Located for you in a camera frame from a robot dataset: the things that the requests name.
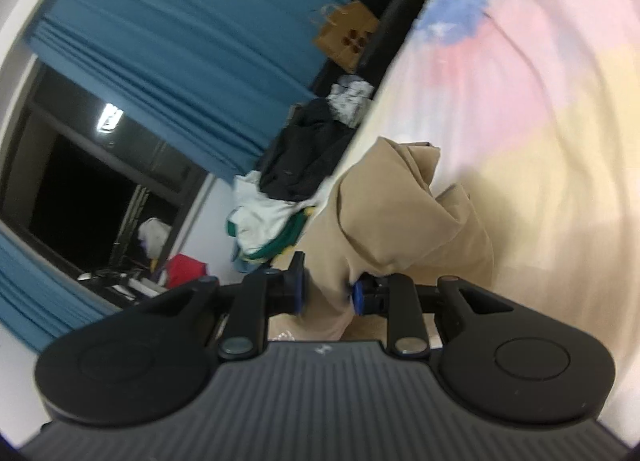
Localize brown cardboard box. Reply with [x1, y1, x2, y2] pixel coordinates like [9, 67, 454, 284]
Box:
[311, 0, 381, 74]

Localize beige pants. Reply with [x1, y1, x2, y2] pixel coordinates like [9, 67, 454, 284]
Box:
[270, 137, 496, 343]

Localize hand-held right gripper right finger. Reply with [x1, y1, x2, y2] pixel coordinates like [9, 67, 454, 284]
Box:
[351, 273, 516, 360]

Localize blue curtain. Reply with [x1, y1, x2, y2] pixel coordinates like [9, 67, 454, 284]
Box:
[0, 231, 116, 354]
[24, 0, 353, 183]

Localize white patterned cloth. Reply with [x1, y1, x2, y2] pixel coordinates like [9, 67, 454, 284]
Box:
[327, 76, 376, 129]

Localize red bag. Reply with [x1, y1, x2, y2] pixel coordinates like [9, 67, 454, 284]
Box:
[164, 254, 208, 289]

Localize white and green garment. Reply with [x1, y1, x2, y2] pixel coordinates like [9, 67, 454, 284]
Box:
[225, 174, 331, 274]

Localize black sofa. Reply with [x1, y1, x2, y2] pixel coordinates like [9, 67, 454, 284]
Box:
[309, 0, 433, 97]

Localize black garment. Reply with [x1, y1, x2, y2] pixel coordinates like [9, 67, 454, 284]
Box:
[257, 97, 362, 203]

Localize pastel patchwork bed sheet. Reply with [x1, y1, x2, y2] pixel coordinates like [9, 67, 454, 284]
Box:
[345, 0, 640, 402]

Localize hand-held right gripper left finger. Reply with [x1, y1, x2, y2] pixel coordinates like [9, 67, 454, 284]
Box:
[145, 251, 307, 361]

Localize dark window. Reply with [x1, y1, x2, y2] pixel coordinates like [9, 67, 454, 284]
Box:
[0, 55, 211, 309]

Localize white plastic bag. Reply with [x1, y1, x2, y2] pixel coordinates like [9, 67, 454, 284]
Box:
[137, 218, 173, 254]

